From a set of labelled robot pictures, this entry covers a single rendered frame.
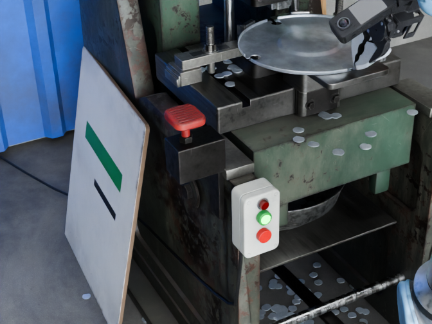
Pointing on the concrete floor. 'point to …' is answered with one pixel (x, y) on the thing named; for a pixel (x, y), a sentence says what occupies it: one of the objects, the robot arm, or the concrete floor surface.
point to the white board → (105, 185)
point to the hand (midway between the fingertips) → (355, 63)
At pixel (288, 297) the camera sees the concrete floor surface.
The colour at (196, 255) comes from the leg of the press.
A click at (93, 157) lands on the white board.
